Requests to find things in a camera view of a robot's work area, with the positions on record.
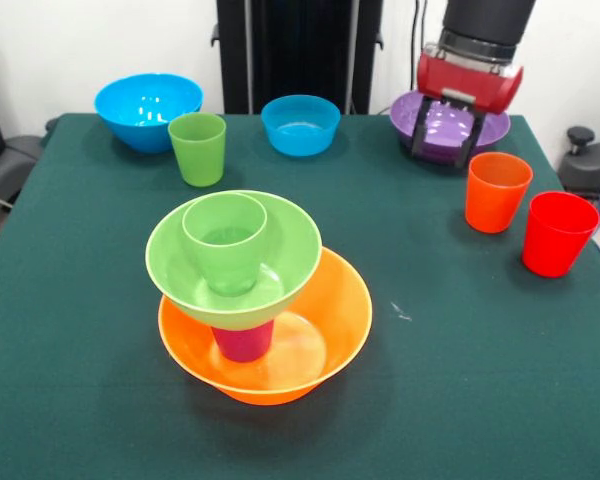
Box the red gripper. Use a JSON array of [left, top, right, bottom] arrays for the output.
[[412, 49, 525, 170]]

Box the purple bowl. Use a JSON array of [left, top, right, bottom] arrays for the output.
[[389, 90, 512, 168]]

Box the small blue bowl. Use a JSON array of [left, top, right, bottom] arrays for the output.
[[260, 94, 342, 158]]

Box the green bowl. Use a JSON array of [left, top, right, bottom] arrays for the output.
[[145, 189, 324, 332]]

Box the orange bowl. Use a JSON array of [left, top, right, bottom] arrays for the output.
[[157, 246, 374, 407]]

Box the stepped green cup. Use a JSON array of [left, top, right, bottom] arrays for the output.
[[181, 193, 269, 296]]

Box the purple cup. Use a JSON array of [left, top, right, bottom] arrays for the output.
[[210, 319, 276, 364]]

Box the large blue bowl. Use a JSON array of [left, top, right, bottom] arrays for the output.
[[94, 73, 205, 154]]

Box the orange cup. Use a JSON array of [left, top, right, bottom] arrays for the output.
[[464, 152, 534, 235]]

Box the grey base with knob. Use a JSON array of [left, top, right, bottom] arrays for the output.
[[559, 126, 600, 199]]

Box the red cup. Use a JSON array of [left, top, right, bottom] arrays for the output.
[[522, 190, 600, 279]]

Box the plain green cup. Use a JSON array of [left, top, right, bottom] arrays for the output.
[[167, 112, 228, 188]]

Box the dark green table cloth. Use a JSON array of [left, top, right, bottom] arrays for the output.
[[0, 112, 600, 480]]

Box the black hanging wall cable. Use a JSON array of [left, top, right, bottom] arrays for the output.
[[408, 0, 431, 94]]

